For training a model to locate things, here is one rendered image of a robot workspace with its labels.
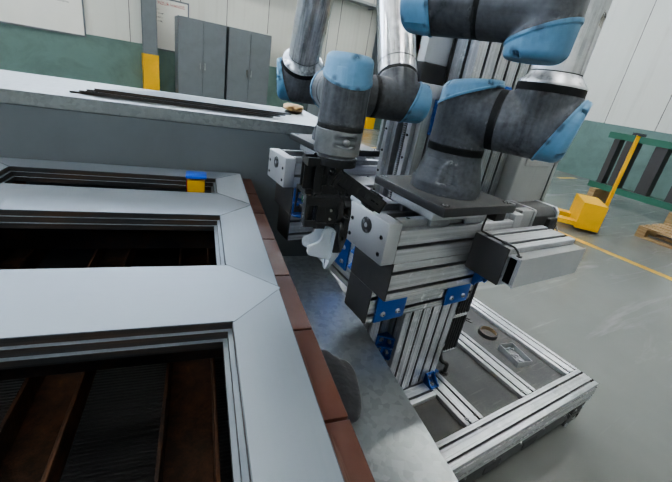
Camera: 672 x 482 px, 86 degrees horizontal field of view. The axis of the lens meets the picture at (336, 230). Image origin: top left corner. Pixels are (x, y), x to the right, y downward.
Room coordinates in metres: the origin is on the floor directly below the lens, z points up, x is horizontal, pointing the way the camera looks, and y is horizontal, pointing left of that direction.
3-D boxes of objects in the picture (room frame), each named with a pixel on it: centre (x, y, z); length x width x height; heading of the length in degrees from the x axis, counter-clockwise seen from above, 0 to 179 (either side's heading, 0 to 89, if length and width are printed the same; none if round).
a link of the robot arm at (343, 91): (0.60, 0.02, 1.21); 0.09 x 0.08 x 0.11; 16
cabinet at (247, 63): (9.38, 2.79, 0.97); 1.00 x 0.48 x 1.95; 124
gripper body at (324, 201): (0.60, 0.03, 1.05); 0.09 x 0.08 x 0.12; 113
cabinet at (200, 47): (8.79, 3.66, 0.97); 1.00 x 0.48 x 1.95; 124
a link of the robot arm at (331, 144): (0.60, 0.02, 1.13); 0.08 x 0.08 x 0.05
